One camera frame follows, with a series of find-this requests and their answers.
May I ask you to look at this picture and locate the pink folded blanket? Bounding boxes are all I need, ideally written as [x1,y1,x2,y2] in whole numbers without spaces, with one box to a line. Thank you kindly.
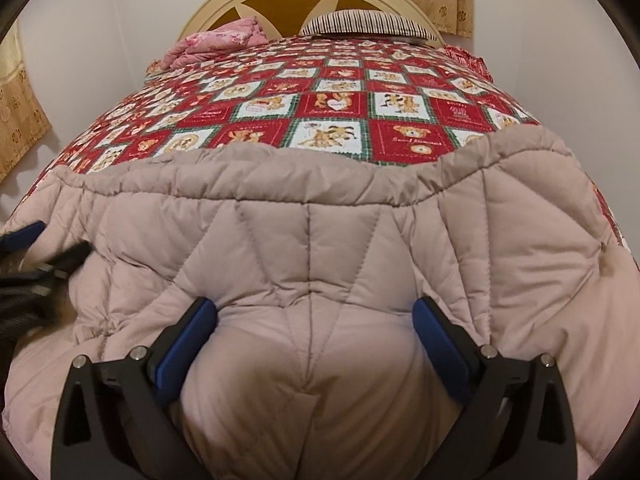
[160,16,269,70]

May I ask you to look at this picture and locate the striped pillow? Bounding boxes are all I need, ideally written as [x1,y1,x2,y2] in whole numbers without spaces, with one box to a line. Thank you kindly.
[299,9,439,42]

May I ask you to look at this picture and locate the cream arched headboard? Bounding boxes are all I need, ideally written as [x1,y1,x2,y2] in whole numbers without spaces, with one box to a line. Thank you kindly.
[179,0,444,48]

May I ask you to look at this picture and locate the red teddy bear bedspread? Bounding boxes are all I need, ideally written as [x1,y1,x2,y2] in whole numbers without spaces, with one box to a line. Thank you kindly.
[19,34,629,252]

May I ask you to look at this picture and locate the side window beige curtain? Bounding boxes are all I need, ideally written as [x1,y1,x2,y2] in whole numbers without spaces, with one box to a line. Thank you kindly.
[0,22,52,181]

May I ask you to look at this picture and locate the red cloth beside pillow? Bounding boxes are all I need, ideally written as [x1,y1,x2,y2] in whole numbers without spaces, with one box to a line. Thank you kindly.
[439,44,494,82]

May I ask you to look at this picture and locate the beige quilted puffer jacket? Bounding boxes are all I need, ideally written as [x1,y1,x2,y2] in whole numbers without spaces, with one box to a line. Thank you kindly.
[1,125,639,479]

